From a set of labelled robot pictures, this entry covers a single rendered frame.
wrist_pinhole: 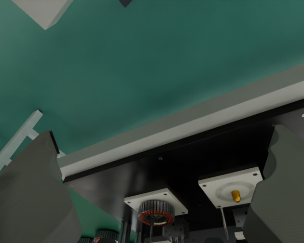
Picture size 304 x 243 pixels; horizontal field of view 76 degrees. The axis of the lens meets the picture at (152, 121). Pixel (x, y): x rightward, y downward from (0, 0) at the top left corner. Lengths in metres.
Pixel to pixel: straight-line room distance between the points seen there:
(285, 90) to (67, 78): 1.19
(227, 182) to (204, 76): 0.80
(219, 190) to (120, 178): 0.27
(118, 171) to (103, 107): 0.91
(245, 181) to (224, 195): 0.08
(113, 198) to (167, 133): 0.32
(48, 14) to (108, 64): 0.88
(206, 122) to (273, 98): 0.13
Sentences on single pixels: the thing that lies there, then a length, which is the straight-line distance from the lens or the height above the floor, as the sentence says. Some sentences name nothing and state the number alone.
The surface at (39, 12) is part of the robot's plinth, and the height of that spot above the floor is 0.75.
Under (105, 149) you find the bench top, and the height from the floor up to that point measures 0.74.
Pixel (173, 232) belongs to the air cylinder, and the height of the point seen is 0.82.
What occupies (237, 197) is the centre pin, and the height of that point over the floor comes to 0.80.
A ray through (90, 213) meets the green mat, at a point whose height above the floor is 0.75.
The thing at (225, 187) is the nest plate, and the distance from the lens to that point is 0.58.
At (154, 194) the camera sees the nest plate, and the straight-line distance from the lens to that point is 0.60.
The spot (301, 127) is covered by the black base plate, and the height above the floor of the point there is 0.77.
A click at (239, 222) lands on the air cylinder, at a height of 0.81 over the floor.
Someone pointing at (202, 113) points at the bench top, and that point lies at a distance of 0.43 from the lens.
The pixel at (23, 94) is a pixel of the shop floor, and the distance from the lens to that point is 1.61.
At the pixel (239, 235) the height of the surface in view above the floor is 0.88.
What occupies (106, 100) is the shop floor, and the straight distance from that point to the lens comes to 1.36.
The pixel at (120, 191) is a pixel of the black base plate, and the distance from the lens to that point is 0.63.
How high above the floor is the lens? 1.06
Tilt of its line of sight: 48 degrees down
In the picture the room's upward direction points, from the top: 174 degrees counter-clockwise
